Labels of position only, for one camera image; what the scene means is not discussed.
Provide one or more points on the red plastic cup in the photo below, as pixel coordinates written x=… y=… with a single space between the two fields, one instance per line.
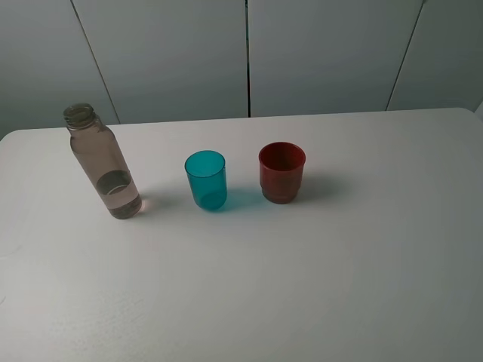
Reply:
x=281 y=171

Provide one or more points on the translucent teal plastic cup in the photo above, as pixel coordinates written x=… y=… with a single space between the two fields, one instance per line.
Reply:
x=206 y=172

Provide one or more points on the transparent brown plastic bottle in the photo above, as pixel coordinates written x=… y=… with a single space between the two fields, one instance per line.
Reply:
x=97 y=150

